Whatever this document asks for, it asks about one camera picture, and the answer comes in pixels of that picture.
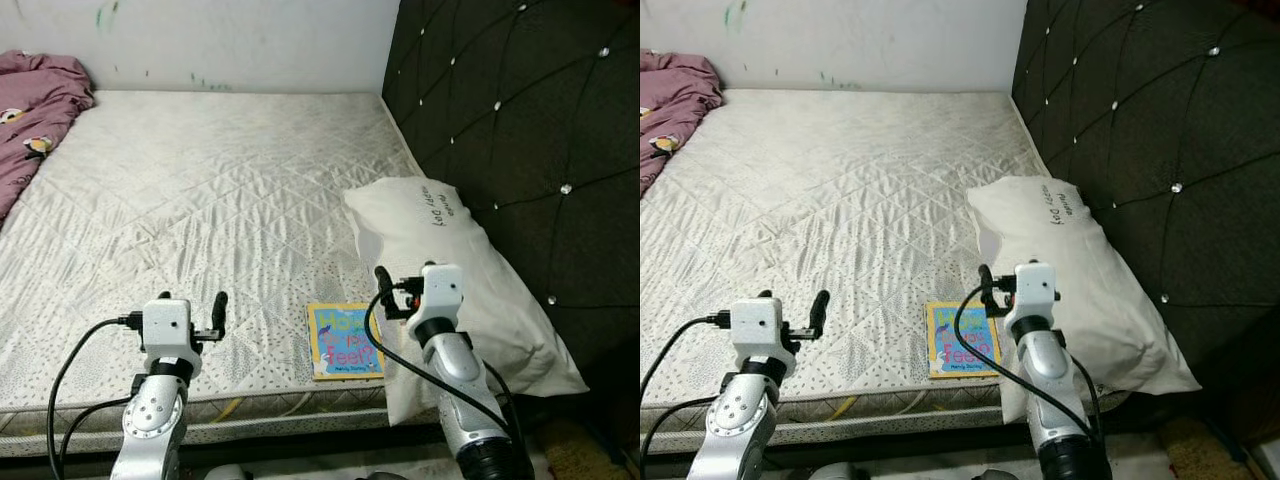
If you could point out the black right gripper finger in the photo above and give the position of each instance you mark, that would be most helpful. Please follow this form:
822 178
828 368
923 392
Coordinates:
985 285
383 285

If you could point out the blue children's book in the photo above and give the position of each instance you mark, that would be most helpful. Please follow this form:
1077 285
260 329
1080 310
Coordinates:
340 340
955 340

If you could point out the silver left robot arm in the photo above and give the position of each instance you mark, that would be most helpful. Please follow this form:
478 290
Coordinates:
735 420
150 420

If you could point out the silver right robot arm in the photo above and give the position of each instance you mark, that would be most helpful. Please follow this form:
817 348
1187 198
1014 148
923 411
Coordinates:
455 370
1045 370

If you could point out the white pillow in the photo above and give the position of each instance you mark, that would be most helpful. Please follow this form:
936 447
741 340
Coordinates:
470 260
1090 260

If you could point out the white quilted mattress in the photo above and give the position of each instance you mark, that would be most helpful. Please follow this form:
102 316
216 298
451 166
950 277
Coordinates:
830 200
200 200

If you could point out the grey robot right leg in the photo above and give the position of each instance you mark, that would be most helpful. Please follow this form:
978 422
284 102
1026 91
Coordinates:
998 474

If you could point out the purple printed blanket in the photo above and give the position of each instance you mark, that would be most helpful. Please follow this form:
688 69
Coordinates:
675 100
40 110

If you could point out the black tufted headboard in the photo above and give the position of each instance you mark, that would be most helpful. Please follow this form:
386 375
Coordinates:
1150 100
520 100

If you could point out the brown floor mat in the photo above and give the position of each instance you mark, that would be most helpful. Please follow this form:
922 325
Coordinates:
580 455
1200 450

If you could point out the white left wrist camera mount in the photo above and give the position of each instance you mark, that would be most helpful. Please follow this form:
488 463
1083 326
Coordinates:
165 322
752 322

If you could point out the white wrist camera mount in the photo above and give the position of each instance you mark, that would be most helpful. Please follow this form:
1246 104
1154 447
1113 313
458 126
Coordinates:
165 322
752 322
440 290
1035 288

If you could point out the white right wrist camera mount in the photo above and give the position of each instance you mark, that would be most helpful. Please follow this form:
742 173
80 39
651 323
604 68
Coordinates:
440 290
1035 288

